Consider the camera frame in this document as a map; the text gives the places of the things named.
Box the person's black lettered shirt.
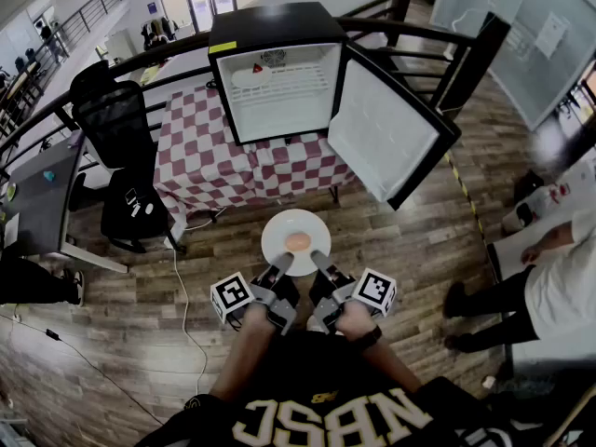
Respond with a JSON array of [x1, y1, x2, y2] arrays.
[[134, 329, 560, 447]]

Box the grey balcony railing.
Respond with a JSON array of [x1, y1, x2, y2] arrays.
[[0, 0, 123, 125]]

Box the red white checkered tablecloth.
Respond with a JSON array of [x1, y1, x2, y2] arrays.
[[152, 84, 359, 232]]

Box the white round plate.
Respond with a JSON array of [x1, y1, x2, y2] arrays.
[[261, 209, 332, 278]]

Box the glass entrance doors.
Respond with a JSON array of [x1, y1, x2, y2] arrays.
[[153, 0, 238, 34]]

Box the person's right forearm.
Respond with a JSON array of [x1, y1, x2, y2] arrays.
[[334, 300, 423, 393]]

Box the black mini fridge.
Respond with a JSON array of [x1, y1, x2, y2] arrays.
[[207, 1, 463, 211]]

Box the black bag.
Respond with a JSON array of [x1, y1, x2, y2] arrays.
[[514, 169, 545, 204]]

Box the yellow black floor tape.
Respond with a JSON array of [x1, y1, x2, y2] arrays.
[[444, 151, 488, 246]]

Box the person's left forearm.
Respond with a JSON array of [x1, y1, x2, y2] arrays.
[[209, 303, 277, 402]]

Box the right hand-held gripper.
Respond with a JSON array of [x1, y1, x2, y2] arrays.
[[308, 250, 398, 335]]

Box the clothes rack with coats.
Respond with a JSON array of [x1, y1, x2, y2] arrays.
[[141, 15, 181, 46]]

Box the white wire fridge shelf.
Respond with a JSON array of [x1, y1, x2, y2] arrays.
[[227, 65, 328, 107]]

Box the orange round food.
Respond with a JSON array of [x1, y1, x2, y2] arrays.
[[285, 232, 312, 252]]

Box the white power cable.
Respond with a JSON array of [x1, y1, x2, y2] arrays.
[[163, 237, 209, 398]]

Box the grey desk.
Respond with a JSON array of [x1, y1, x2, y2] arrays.
[[0, 130, 129, 274]]

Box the black wristwatch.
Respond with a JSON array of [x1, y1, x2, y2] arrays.
[[352, 324, 384, 354]]

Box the black office chair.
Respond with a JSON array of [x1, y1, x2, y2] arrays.
[[68, 60, 187, 255]]

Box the frosted glass partition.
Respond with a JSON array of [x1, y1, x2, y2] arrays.
[[430, 0, 596, 132]]

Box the white plate with red item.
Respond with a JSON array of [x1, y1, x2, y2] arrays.
[[231, 62, 273, 89]]

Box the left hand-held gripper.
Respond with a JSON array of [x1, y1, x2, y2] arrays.
[[210, 251, 302, 337]]

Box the black floor cable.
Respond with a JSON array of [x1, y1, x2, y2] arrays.
[[0, 312, 164, 426]]

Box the dark curved railing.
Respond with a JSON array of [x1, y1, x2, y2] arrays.
[[0, 14, 513, 181]]

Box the white container with black patch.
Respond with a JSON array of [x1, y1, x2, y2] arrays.
[[502, 197, 536, 232]]

